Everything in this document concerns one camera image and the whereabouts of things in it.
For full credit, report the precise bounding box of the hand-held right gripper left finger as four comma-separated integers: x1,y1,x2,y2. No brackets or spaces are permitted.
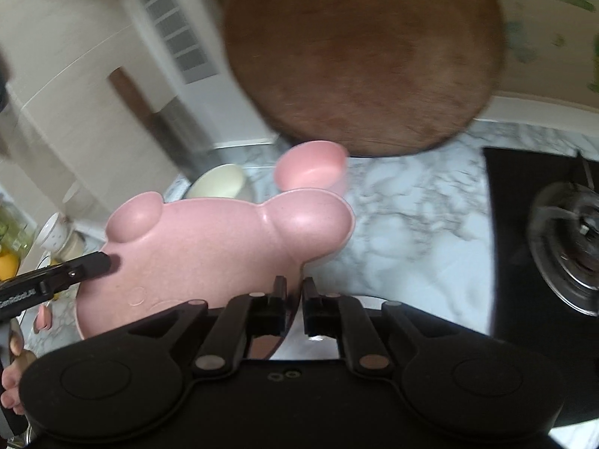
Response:
107,275,288,377

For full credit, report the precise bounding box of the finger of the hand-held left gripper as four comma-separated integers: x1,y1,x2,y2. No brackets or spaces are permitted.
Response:
40,250,113,296

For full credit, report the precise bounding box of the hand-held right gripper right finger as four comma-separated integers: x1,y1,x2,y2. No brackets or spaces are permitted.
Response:
302,277,473,377

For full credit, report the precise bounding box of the large white plate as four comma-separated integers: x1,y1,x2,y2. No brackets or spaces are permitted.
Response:
269,290,398,361

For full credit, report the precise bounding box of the pink bear-shaped plate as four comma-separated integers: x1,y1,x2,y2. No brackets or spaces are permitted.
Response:
75,191,354,351

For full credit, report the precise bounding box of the cream bowl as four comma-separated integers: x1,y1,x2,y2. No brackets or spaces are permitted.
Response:
185,164,256,203

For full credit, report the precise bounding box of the pink bowl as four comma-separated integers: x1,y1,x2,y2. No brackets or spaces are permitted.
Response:
273,140,349,196

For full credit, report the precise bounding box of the person's left hand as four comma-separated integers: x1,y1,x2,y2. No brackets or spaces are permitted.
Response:
0,318,38,415

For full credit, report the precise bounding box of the small cream cup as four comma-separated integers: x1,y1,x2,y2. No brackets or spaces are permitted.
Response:
58,231,87,263

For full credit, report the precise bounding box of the white dotted cup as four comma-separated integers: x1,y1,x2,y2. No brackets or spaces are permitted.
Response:
36,212,71,256

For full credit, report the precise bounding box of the black gas stove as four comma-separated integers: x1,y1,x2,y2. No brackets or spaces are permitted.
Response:
482,146,599,426

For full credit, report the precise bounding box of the wide grey vent grille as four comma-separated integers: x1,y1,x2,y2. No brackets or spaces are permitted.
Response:
119,0,221,85

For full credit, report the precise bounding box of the round wooden cutting board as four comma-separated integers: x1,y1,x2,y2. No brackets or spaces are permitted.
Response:
224,0,507,157

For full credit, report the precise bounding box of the wooden-handled cleaver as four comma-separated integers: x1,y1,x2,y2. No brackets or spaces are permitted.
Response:
107,66,202,183

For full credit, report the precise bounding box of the cactus print wall sticker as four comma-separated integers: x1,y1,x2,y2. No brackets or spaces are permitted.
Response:
472,0,599,104

